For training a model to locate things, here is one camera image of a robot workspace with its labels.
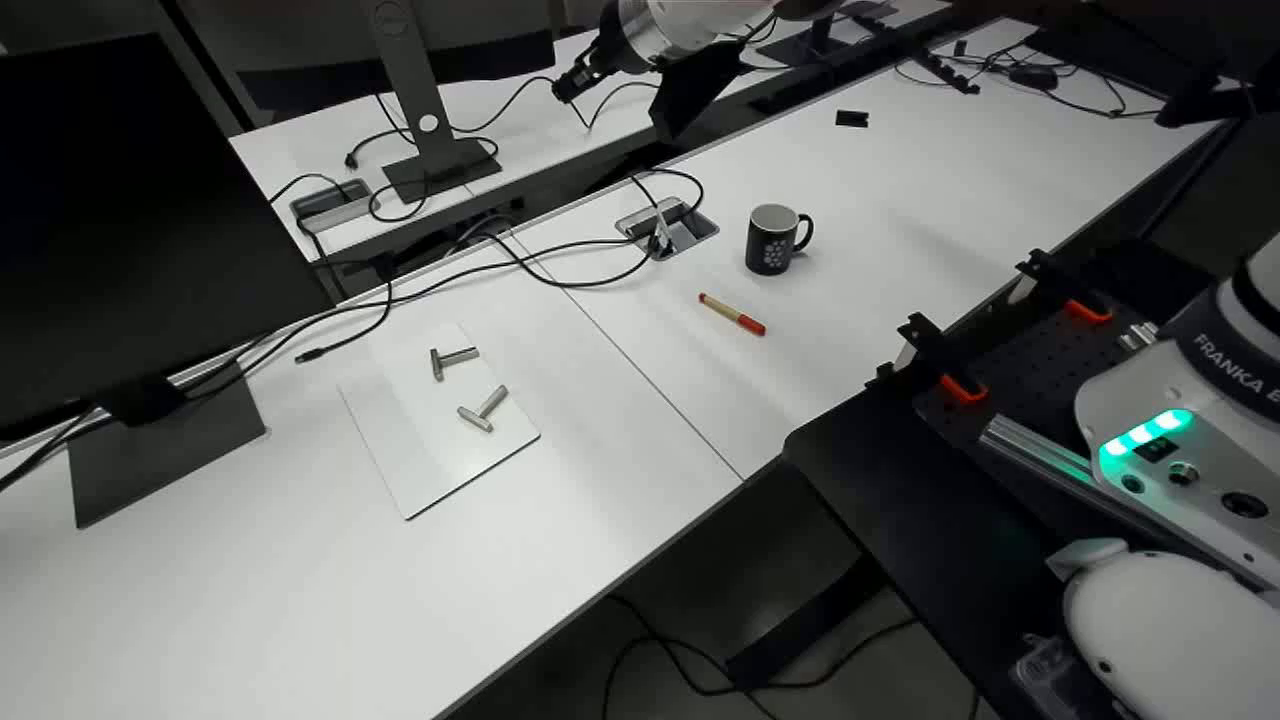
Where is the black power strip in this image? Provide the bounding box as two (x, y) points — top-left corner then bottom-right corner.
(264, 168), (433, 269)
(915, 36), (987, 100)

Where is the white rectangular board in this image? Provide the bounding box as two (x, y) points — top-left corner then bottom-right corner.
(333, 316), (542, 524)

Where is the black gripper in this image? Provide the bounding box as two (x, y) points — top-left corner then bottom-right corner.
(646, 36), (753, 139)

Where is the black clamp with orange handle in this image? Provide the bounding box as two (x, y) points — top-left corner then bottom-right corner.
(1013, 242), (1119, 331)
(891, 309), (996, 413)

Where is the long black monitor cable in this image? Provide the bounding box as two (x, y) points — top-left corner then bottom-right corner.
(0, 231), (672, 465)

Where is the black floor cable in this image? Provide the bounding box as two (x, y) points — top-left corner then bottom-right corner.
(594, 590), (929, 720)

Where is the black mug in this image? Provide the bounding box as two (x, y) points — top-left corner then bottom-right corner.
(741, 200), (818, 278)

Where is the black looped cable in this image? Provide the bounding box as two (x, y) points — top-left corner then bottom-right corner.
(490, 168), (712, 293)

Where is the black stand foot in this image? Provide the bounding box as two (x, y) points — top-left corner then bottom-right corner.
(1153, 66), (1259, 131)

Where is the silver desk cable hatch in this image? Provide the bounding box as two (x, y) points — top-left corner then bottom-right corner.
(287, 175), (376, 231)
(613, 190), (725, 261)

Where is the dark flat pad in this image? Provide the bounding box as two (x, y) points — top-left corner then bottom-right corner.
(763, 3), (923, 74)

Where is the black desk cable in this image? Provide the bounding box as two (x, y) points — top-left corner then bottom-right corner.
(445, 70), (672, 135)

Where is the aluminium rail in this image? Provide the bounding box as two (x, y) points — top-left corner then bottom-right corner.
(977, 406), (1117, 494)

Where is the tan marker with red cap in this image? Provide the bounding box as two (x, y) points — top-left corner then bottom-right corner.
(694, 286), (773, 339)

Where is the grey metal bolt piece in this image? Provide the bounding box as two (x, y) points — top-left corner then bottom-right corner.
(453, 380), (517, 435)

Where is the black power adapter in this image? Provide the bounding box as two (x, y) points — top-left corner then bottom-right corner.
(1005, 54), (1067, 95)

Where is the large black computer monitor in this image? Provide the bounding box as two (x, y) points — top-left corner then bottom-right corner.
(0, 33), (335, 532)

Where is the dark table foot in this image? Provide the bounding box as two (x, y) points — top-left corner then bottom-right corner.
(720, 547), (897, 693)

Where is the monitor with silver stand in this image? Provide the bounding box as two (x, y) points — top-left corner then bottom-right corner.
(171, 0), (560, 208)

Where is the black cable with plug end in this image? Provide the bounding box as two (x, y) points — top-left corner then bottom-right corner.
(292, 196), (403, 367)

